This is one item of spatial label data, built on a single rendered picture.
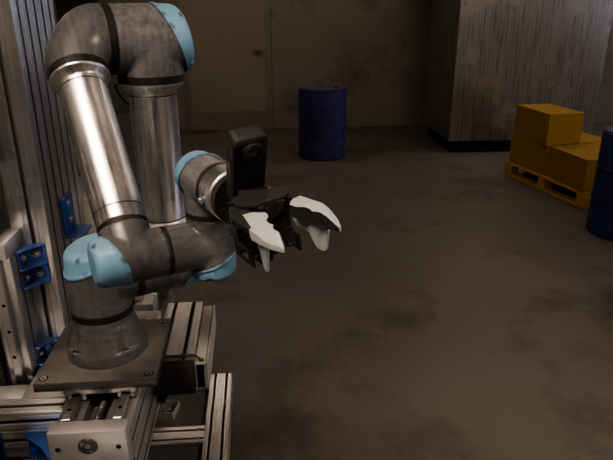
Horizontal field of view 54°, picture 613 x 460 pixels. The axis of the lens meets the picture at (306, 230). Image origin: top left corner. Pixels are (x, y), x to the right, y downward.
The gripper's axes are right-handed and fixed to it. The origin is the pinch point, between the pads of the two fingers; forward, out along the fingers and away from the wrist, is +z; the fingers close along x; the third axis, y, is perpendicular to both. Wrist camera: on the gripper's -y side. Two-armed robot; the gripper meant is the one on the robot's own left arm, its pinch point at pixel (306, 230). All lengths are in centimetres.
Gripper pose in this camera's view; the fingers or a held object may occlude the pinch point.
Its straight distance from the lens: 65.5
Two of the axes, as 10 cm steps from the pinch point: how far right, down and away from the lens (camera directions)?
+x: -8.5, 3.1, -4.2
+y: 1.2, 9.0, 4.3
